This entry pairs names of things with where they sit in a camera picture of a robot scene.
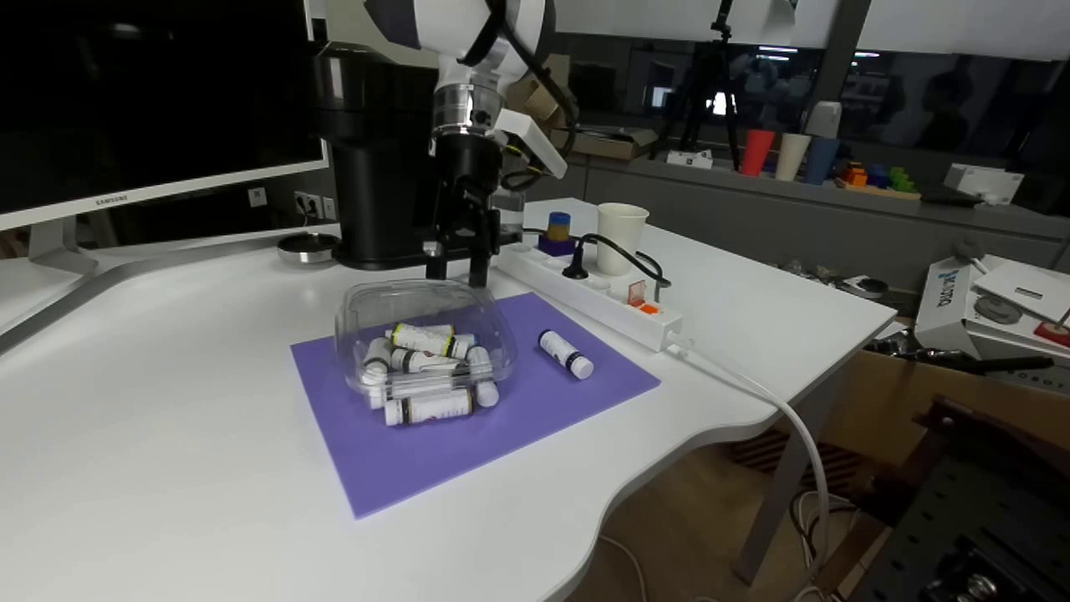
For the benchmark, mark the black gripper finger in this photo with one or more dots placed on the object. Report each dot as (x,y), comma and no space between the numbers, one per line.
(437,269)
(480,267)

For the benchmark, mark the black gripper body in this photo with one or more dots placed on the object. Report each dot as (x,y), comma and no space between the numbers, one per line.
(468,173)

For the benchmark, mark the clear plastic container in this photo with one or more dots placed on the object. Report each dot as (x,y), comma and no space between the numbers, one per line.
(368,309)

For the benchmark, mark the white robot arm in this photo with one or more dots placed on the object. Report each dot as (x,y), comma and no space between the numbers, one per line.
(480,53)

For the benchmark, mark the white tubes in container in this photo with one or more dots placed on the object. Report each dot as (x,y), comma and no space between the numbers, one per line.
(426,371)

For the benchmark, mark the blue yellow small object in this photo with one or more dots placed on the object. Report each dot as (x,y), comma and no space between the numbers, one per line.
(557,238)

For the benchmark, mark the white power strip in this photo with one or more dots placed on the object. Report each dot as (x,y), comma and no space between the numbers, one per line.
(651,327)

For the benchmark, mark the black coffee machine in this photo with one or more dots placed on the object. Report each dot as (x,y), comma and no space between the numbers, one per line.
(375,118)

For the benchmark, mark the round metal drip tray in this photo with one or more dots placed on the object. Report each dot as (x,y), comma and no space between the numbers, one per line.
(308,249)

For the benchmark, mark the white paper cup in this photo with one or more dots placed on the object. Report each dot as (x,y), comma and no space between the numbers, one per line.
(621,230)

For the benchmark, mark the purple mat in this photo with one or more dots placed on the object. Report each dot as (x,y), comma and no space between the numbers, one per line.
(557,380)

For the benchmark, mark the white tube on mat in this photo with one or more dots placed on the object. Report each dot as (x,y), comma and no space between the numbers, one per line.
(567,356)

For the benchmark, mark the red cup on shelf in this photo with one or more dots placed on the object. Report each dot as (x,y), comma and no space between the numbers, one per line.
(754,152)

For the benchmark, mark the beige cup on shelf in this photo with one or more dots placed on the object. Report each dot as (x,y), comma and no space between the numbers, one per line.
(790,155)

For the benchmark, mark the blue cup on shelf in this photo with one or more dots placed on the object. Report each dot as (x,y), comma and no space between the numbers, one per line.
(820,160)

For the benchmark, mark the white computer monitor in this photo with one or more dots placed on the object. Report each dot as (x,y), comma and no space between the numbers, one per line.
(124,101)

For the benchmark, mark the white box stack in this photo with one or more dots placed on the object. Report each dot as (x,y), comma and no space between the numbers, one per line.
(996,309)

